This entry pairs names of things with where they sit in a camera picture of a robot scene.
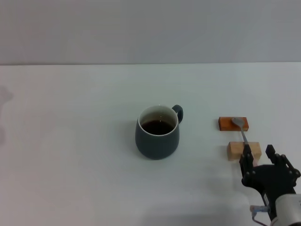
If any light wooden arch block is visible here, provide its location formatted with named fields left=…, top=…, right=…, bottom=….
left=227, top=141, right=262, bottom=162

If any reddish brown wooden block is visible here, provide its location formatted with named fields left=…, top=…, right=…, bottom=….
left=218, top=116, right=249, bottom=132

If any grey right gripper cable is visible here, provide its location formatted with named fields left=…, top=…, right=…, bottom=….
left=249, top=204, right=271, bottom=226

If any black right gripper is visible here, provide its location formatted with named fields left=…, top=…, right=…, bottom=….
left=239, top=144, right=301, bottom=208

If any pink handled metal spoon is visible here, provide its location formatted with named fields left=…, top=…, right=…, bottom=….
left=231, top=117, right=258, bottom=167

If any dark coffee liquid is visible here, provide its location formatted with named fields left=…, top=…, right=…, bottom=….
left=141, top=120, right=175, bottom=136

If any dark grey ceramic cup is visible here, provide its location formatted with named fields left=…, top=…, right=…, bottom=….
left=135, top=104, right=184, bottom=161

